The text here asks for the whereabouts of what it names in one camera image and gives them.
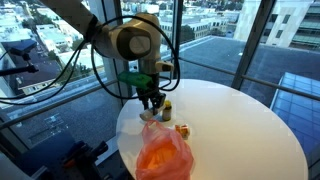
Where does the looped black cable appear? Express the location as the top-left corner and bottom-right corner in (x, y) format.
(90, 14), (182, 101)

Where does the black camera on stand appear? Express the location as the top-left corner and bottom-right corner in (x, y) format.
(0, 38), (40, 78)

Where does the orange plastic bag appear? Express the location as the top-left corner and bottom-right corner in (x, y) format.
(134, 118), (195, 180)

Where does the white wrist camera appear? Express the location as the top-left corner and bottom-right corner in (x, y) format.
(154, 60), (175, 74)

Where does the long black cable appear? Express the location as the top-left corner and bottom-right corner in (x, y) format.
(0, 39), (88, 106)

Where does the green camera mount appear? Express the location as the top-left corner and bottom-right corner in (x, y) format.
(116, 70), (155, 91)

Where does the brown bottle with yellow cap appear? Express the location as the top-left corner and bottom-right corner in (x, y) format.
(161, 100), (174, 122)

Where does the dark metal window railing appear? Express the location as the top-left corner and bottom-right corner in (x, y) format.
(177, 57), (320, 102)

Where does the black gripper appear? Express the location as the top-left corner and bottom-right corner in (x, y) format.
(135, 73), (167, 116)

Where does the white bottle with orange label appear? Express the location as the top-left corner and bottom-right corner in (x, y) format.
(174, 123), (191, 140)

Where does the pale window handrail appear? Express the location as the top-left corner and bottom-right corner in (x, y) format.
(0, 76), (127, 131)

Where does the dark blue equipment with clamp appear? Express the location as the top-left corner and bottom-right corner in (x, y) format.
(13, 132), (111, 180)

